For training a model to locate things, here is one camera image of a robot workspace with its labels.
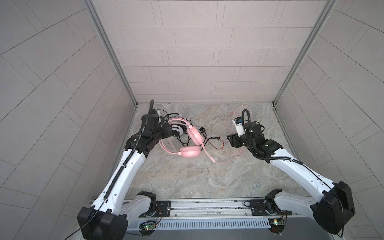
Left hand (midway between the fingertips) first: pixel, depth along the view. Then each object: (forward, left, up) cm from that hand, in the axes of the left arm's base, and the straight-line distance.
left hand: (173, 125), depth 75 cm
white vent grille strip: (-40, +17, -23) cm, 49 cm away
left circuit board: (-41, +9, -19) cm, 46 cm away
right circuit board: (-40, -50, -23) cm, 68 cm away
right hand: (-1, -30, -8) cm, 31 cm away
